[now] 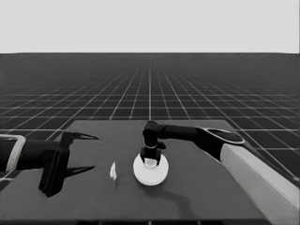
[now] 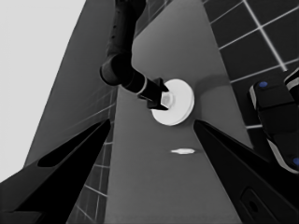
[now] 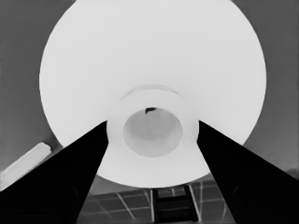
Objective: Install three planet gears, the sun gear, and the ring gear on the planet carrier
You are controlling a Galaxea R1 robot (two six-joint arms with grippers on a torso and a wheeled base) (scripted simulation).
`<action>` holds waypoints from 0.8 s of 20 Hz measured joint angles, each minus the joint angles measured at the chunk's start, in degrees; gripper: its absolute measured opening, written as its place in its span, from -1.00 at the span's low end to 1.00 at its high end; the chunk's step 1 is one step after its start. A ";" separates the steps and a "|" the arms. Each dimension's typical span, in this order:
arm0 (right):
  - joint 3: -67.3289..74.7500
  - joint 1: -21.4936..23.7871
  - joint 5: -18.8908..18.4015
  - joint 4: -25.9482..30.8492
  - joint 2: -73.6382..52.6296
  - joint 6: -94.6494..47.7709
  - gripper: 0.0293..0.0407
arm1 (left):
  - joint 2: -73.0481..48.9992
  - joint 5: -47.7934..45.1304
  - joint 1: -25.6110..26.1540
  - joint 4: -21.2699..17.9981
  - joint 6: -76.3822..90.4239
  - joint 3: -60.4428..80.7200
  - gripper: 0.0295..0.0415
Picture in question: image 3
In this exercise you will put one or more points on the white round carrier wide hole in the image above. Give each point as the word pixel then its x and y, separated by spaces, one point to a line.
pixel 190 129

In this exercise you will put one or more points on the dark robot body block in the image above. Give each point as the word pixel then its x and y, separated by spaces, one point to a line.
pixel 174 208

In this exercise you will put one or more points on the large thick white disc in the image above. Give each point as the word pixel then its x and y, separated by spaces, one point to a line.
pixel 93 59

